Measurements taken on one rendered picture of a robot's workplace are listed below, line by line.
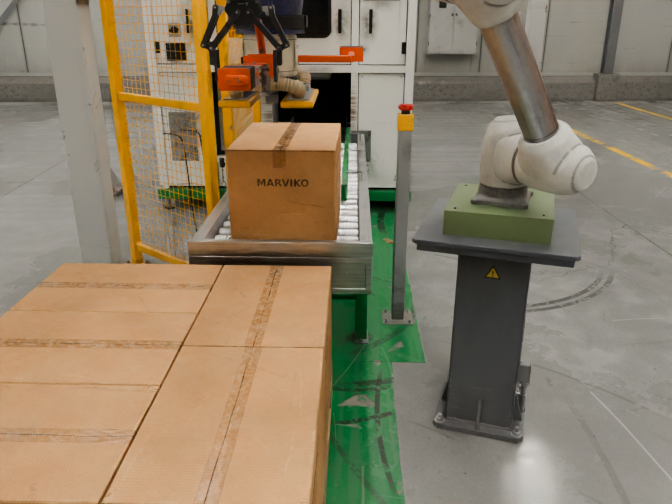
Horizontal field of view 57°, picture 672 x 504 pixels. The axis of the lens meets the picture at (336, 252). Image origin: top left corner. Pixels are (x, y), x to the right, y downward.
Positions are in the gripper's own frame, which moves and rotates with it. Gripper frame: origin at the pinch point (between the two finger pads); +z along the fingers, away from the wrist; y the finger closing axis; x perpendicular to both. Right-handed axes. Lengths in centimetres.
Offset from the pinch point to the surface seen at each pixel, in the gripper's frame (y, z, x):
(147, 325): 35, 73, -14
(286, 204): -1, 53, -73
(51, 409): 45, 73, 28
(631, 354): -150, 127, -95
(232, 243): 20, 67, -69
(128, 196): 102, 84, -191
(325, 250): -15, 69, -68
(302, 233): -7, 64, -73
